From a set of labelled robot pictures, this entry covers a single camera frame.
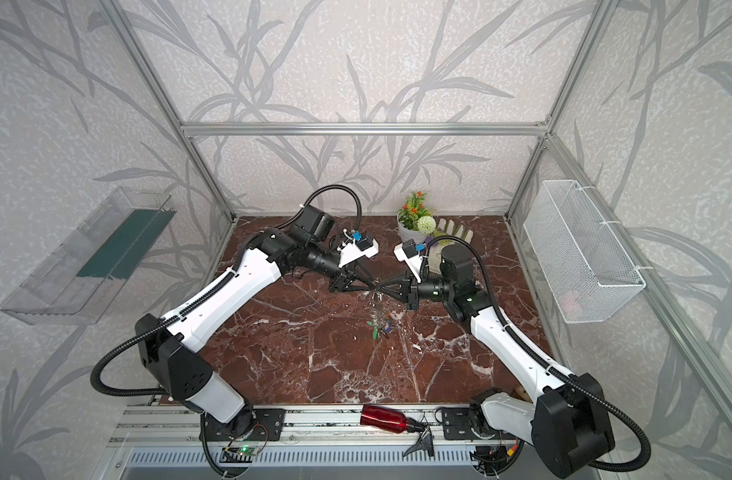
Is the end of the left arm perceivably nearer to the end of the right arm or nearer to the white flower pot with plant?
the end of the right arm

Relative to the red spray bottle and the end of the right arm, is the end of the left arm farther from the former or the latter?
the red spray bottle

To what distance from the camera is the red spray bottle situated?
28.4 inches

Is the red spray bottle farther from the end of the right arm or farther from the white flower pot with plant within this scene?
the white flower pot with plant

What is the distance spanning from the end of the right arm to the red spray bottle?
0.98 ft

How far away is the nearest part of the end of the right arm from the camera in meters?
0.64

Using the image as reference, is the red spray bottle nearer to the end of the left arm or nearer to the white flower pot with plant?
the end of the left arm

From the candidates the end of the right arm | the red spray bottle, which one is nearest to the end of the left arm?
the end of the right arm

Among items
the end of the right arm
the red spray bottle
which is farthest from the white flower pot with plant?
the red spray bottle

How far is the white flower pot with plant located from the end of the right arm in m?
0.35

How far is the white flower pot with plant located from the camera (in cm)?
100

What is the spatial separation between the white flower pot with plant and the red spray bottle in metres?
0.55
